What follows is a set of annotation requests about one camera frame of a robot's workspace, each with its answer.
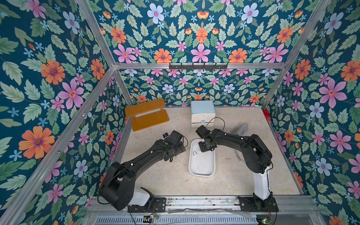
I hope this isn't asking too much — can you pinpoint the white plastic storage tray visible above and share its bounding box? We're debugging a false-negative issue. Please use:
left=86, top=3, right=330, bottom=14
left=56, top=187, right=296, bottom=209
left=188, top=139, right=216, bottom=177

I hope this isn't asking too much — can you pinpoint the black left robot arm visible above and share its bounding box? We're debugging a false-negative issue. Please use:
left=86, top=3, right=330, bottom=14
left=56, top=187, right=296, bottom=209
left=99, top=130, right=186, bottom=211

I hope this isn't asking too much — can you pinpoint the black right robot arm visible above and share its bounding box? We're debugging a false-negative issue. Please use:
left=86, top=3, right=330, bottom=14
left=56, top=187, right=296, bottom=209
left=196, top=126, right=272, bottom=201

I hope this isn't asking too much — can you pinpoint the grey-blue drawer cabinet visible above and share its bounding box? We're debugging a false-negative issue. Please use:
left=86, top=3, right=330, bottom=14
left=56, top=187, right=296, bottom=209
left=191, top=100, right=216, bottom=128

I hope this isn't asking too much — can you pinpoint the orange wooden shelf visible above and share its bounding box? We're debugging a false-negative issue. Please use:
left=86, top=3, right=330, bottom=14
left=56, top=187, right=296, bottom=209
left=125, top=98, right=170, bottom=132

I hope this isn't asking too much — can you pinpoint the red strawberry toy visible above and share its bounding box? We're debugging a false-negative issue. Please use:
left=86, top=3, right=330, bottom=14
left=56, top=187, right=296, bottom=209
left=263, top=110, right=270, bottom=118

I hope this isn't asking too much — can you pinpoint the silver purse chain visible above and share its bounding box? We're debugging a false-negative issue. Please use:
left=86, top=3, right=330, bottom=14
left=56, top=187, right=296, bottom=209
left=232, top=148, right=248, bottom=165

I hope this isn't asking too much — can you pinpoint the black hook rail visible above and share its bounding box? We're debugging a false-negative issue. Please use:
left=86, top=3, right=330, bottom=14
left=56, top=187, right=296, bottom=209
left=169, top=63, right=228, bottom=70

